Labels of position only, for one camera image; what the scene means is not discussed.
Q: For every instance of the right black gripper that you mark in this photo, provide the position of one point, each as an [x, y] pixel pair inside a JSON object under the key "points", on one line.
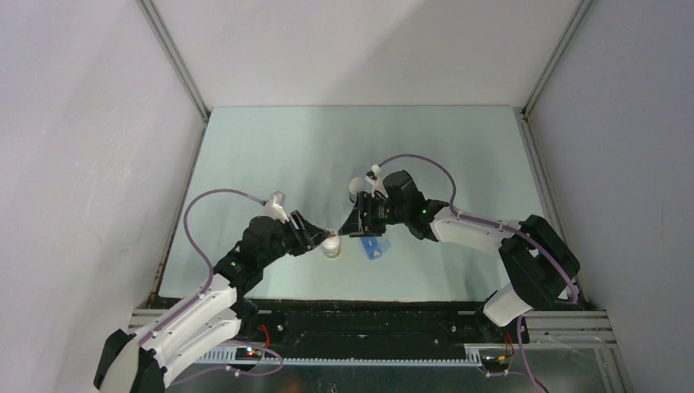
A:
{"points": [[358, 223]]}

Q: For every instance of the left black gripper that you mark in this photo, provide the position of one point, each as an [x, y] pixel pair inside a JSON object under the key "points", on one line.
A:
{"points": [[306, 237]]}

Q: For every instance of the white bottle orange label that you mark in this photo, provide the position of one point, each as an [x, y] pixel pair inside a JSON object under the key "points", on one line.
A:
{"points": [[331, 246]]}

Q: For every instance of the blue pill organizer box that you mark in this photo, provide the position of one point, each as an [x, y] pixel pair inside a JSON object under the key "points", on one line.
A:
{"points": [[375, 247]]}

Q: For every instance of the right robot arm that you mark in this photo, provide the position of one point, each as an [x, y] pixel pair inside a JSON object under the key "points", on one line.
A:
{"points": [[539, 264]]}

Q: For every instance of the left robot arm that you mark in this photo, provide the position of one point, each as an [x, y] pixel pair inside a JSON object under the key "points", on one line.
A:
{"points": [[150, 358]]}

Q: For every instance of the white pill bottle blue label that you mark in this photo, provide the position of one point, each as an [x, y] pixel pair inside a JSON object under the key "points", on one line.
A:
{"points": [[357, 185]]}

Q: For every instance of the left control board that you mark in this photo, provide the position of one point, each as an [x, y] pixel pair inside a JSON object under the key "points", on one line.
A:
{"points": [[248, 353]]}

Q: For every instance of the control board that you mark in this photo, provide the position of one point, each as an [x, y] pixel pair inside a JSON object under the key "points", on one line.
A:
{"points": [[248, 353], [495, 359]]}

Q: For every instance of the right control board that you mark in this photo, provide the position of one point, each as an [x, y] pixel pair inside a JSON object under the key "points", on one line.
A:
{"points": [[495, 359]]}

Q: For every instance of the left aluminium frame post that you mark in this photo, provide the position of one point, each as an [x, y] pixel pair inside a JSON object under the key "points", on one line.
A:
{"points": [[175, 58]]}

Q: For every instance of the aluminium frame post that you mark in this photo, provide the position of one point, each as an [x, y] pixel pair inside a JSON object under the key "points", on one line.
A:
{"points": [[175, 58], [558, 52]]}

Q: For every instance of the right aluminium frame post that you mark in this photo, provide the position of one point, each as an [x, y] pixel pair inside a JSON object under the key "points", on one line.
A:
{"points": [[558, 52]]}

